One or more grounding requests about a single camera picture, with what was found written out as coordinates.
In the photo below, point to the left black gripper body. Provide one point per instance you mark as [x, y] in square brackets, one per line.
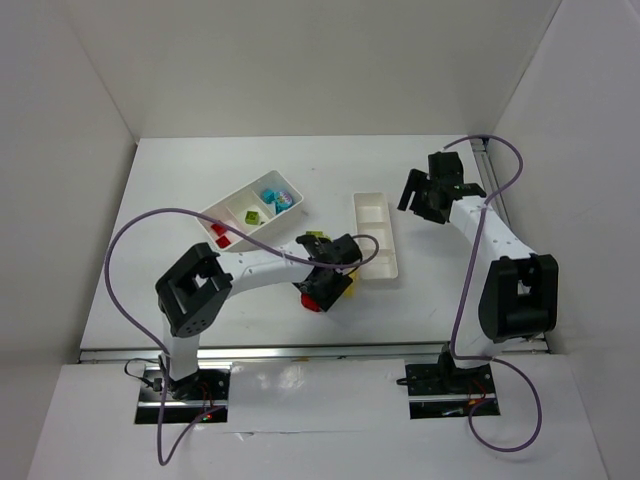
[323, 288]

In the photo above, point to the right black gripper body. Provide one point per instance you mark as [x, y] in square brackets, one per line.
[423, 198]

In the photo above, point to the teal rounded printed lego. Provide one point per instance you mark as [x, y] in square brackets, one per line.
[284, 200]

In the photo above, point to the small green lego brick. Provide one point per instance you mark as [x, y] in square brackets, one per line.
[252, 218]

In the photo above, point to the small teal lego brick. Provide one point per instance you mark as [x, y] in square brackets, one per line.
[268, 196]

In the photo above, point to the red long lego brick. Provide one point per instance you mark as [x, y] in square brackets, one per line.
[222, 242]

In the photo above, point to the small red lego brick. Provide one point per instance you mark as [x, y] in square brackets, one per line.
[219, 230]

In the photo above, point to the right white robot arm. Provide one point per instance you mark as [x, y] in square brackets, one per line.
[511, 293]

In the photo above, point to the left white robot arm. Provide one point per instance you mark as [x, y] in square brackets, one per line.
[192, 292]

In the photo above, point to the red apple shaped lego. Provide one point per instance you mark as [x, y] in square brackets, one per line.
[308, 303]

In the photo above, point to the yellow long lego plate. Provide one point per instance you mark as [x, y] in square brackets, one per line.
[350, 291]

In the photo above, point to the right white divided container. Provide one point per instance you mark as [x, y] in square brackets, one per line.
[373, 219]

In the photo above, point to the white divided container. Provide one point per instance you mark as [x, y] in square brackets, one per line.
[267, 209]
[373, 219]

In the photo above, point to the left white divided container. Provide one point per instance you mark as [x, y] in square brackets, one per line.
[267, 209]

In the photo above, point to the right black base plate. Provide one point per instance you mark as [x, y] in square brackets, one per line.
[434, 393]

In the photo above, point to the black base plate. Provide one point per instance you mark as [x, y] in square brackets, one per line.
[434, 393]
[210, 393]

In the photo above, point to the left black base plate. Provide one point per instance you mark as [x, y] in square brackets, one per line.
[210, 393]

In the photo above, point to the aluminium front rail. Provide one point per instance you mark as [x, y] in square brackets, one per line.
[247, 353]

